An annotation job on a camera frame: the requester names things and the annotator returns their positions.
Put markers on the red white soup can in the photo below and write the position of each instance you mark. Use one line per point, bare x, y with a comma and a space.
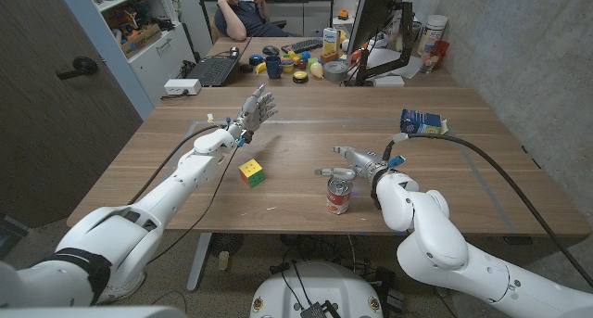
338, 200

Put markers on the flat white box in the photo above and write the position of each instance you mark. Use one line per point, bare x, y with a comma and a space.
388, 81

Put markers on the stacked coloured toy cups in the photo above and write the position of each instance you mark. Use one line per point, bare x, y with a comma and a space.
288, 65

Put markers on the clear drinking glass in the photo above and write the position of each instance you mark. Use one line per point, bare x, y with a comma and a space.
427, 63

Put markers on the person in dark shirt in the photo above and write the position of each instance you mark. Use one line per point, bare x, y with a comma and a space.
250, 21

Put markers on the black computer mouse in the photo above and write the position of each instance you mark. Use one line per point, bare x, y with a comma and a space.
271, 50

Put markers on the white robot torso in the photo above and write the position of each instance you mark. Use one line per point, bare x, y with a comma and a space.
317, 290

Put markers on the black keyboard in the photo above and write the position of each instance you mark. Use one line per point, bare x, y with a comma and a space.
302, 45

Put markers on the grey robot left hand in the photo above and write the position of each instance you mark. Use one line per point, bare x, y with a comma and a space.
254, 113

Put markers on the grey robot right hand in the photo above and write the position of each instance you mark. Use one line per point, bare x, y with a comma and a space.
366, 164

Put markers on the multicoloured puzzle cube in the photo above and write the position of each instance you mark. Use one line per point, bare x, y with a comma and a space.
252, 173

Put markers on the yellow black push button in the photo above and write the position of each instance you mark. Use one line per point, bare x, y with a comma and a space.
300, 76

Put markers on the black floor fan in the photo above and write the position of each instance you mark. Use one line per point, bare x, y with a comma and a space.
226, 244

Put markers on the orange red toy piece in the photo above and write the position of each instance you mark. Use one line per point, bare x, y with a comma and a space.
356, 55

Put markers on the dark blue mug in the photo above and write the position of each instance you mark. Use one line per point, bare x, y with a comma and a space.
273, 67

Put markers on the white power strip box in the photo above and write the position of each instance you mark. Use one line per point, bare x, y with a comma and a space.
182, 86

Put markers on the white wipes canister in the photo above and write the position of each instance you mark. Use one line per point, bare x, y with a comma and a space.
432, 34

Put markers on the black blue tape roll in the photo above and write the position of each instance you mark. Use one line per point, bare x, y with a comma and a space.
256, 59

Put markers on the cardboard box with toys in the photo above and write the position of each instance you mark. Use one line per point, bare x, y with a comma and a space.
143, 39

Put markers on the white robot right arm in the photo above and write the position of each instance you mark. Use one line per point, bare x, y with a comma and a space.
431, 244

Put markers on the dark wooden door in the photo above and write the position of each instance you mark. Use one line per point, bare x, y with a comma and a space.
51, 123

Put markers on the black laptop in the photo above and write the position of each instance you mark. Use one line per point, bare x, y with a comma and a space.
213, 71

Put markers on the orange toy on shelf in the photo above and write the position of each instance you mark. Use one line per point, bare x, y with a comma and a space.
343, 15

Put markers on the grey duct tape roll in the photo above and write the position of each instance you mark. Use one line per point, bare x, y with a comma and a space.
335, 71

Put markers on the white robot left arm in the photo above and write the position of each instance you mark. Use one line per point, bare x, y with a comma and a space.
185, 179

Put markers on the brown wooden block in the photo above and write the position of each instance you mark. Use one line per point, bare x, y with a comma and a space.
329, 57

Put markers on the white shelf cabinet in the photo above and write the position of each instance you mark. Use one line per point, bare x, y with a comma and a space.
160, 63

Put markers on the white paper sheet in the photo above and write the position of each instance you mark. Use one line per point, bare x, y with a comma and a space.
387, 58

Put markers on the black computer monitor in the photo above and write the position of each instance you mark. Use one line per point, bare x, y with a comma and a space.
375, 12

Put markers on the white blue yellow carton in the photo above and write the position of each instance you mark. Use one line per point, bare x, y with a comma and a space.
330, 41

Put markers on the blue green food package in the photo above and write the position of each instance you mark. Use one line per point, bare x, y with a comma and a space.
421, 122

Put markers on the yellow toy pear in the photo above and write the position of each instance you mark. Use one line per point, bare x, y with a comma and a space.
316, 70

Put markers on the yellow toy banana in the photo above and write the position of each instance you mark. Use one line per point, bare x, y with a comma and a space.
260, 68

